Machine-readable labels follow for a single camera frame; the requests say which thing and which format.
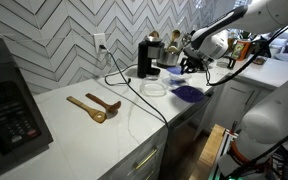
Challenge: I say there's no light blue container lid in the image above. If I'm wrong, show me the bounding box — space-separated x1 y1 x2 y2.
167 66 182 75

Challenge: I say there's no light wooden slotted spatula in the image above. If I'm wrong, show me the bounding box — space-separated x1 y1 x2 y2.
67 96 107 123

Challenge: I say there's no steel utensil holder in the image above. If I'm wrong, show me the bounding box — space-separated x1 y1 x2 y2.
157 46 179 68

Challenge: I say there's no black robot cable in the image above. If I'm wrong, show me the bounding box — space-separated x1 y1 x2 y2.
203 18 288 87

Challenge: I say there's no dark purple container lid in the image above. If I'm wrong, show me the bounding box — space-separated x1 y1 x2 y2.
172 86 204 103

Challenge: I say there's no black power cable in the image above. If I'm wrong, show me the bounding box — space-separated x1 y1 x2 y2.
99 44 171 131

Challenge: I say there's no black microwave oven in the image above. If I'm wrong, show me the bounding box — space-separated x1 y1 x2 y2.
0 39 53 175

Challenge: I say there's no gold drawer handle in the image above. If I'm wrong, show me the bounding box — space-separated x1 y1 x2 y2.
133 146 158 170

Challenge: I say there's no wooden spoon in holder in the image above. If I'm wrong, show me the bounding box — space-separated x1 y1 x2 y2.
168 30 181 48

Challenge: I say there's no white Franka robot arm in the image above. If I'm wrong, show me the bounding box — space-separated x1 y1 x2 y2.
191 0 288 180

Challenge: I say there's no white wall outlet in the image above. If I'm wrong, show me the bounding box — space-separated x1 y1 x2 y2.
94 33 106 53

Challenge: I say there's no dark wooden spoon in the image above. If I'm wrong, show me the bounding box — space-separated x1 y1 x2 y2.
86 93 121 112

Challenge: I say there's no black coffee grinder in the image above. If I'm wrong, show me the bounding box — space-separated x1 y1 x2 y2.
137 31 164 78

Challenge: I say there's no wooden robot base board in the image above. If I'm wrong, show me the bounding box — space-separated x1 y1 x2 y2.
189 124 225 180

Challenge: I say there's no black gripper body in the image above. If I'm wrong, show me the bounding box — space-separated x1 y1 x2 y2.
180 49 213 72

